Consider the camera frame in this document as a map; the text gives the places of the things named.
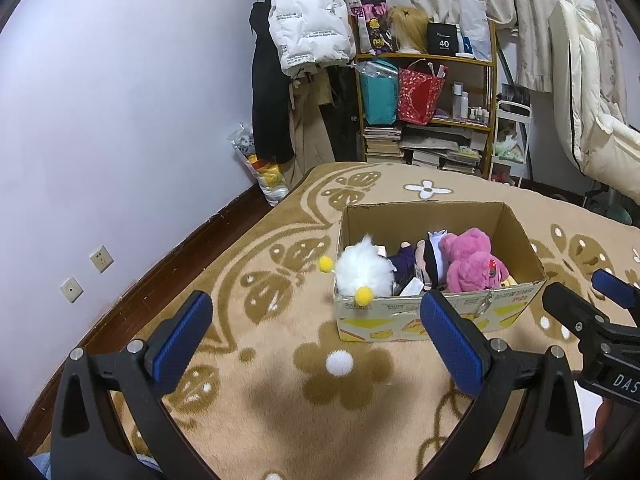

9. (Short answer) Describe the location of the clear bag of toys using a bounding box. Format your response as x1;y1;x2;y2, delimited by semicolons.
231;122;291;207

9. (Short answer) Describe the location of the beige hanging coat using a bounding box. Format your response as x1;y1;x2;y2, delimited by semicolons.
282;67;336;188

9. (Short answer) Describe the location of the black hanging coat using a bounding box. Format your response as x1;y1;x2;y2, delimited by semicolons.
250;2;293;163

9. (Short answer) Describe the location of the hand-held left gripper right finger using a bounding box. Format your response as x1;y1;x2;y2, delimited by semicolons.
415;289;586;480

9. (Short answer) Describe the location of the printed cardboard box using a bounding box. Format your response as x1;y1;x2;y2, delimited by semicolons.
333;202;548;343

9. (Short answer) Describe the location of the blonde wig head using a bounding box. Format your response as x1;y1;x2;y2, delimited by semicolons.
387;5;435;54

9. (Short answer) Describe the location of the red gift bag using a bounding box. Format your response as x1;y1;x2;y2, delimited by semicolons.
397;59;449;126

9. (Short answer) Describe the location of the white puffer jacket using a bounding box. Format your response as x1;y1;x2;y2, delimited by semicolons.
268;0;357;77

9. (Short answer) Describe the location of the pink plush bear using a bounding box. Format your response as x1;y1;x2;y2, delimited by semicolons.
440;227;511;293

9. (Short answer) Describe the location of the black cardboard box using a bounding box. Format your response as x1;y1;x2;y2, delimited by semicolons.
426;22;460;57

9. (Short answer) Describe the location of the white fluffy plush toy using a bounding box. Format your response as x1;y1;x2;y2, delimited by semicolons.
319;234;397;307

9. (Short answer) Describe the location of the white padded chair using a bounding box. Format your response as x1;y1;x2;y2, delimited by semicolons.
547;0;640;196

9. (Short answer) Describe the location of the stack of books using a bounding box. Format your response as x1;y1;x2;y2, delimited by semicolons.
362;125;403;163

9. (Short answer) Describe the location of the white plastic bag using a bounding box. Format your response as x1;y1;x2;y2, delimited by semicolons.
457;0;493;61

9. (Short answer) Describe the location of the white trolley cart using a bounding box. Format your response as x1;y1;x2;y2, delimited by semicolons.
489;100;533;188

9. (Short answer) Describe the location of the white wall socket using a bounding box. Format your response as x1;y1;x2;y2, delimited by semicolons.
60;277;84;304
89;246;114;274

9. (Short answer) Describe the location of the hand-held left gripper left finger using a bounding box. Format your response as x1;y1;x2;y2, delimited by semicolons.
50;290;216;480

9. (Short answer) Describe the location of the teal tote bag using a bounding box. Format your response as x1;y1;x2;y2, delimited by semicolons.
359;59;399;126

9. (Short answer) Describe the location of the pink black patterned bag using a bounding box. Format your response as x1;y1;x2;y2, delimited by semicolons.
350;0;390;56

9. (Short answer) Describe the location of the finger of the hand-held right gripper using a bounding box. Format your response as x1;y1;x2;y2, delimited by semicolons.
542;282;626;346
591;268;640;313

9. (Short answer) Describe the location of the beige floral rug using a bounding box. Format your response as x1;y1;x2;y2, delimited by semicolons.
30;161;640;480

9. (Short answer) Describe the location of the pile of books and papers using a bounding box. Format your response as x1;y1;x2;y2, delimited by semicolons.
400;127;486;176

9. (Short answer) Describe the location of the wooden shelf unit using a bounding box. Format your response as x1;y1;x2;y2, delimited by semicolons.
352;20;499;178

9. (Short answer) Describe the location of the metal keychain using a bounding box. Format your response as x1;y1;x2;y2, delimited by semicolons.
472;295;493;331

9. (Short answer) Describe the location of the row of small bottles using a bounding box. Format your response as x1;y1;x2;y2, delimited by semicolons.
452;81;488;123

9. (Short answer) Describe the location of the purple plush doll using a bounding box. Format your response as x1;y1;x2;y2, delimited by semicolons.
390;230;453;293

